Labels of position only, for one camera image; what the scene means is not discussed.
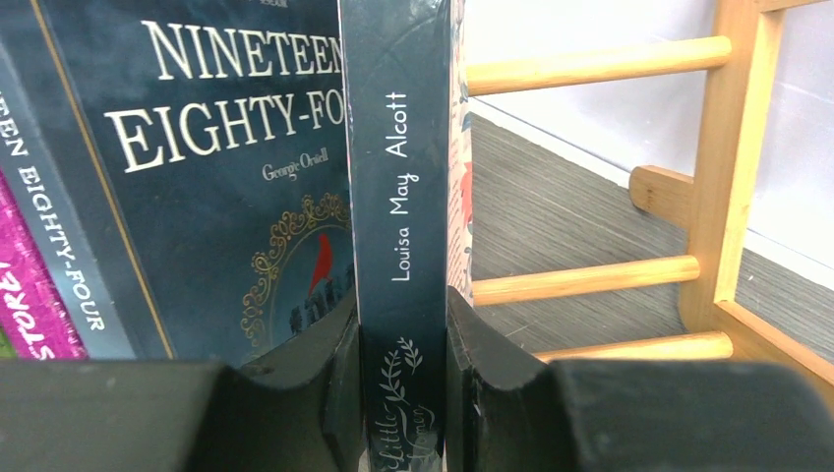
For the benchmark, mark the wooden book rack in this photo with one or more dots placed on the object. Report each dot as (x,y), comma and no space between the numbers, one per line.
(711,205)

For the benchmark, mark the magenta paperback book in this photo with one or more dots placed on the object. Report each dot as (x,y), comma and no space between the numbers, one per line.
(33,316)

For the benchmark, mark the floral Louisa May Alcott book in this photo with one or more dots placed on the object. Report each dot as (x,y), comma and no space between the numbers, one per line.
(402,80)

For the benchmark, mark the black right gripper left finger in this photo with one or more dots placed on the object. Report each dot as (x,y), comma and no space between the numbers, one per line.
(298,408)

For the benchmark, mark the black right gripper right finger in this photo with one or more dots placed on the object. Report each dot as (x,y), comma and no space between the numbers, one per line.
(508,411)

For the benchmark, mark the blue Nineteen Eighty-Four book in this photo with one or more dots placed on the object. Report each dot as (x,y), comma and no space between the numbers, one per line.
(182,168)

